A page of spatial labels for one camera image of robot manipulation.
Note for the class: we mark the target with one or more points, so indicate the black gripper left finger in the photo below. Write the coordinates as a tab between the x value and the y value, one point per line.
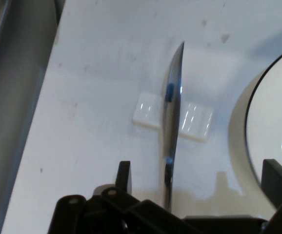
106	214

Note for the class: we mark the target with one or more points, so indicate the silver table knife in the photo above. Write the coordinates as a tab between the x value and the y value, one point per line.
171	122

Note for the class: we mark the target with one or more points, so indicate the white plate black rim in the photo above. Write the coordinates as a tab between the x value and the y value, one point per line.
272	117

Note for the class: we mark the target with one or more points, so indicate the small white cutlery rest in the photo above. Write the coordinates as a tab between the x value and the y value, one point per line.
194	119

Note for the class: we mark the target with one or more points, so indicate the aluminium window rail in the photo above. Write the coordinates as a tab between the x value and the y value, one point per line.
9	97

